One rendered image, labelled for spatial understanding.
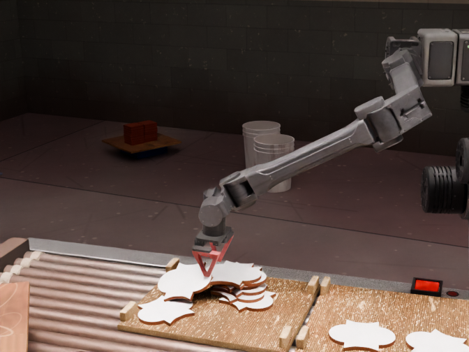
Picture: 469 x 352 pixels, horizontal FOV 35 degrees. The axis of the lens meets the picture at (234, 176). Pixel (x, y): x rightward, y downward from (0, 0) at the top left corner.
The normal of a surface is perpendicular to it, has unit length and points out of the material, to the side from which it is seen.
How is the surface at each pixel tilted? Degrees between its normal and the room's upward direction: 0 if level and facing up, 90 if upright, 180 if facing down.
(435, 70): 90
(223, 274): 1
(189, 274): 25
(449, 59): 90
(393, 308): 0
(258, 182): 93
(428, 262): 0
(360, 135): 93
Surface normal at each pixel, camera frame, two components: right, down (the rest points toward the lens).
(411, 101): 0.19, 0.15
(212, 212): -0.07, 0.30
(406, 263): -0.02, -0.95
